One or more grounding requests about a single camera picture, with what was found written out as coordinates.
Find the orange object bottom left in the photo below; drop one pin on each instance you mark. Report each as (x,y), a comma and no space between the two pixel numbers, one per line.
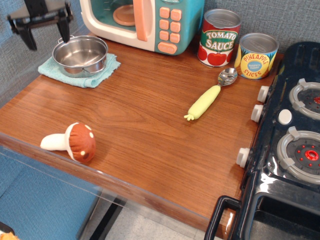
(8,236)

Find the plush brown mushroom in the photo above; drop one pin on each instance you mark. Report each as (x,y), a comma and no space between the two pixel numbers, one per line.
(78,141)

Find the toy microwave teal and cream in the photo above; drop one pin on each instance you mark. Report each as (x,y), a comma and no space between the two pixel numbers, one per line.
(162,26)

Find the tomato sauce can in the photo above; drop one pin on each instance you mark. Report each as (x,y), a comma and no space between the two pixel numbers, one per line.
(220,30)

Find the dark blue toy stove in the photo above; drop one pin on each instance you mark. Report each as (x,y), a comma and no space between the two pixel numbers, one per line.
(280,188)

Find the spoon with yellow handle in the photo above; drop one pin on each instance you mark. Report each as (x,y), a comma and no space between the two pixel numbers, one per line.
(199,107)

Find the clear acrylic table guard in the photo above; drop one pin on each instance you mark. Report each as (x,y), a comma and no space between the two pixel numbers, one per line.
(40,202)

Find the light blue towel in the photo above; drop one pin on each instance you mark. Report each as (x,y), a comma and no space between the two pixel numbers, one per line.
(51,69)

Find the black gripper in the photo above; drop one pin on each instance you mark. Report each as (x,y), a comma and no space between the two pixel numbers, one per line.
(40,13)

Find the small steel pot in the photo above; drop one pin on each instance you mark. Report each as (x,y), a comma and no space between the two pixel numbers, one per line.
(82,56)

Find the pineapple slices can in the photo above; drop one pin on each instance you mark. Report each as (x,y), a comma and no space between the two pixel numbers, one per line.
(255,55)

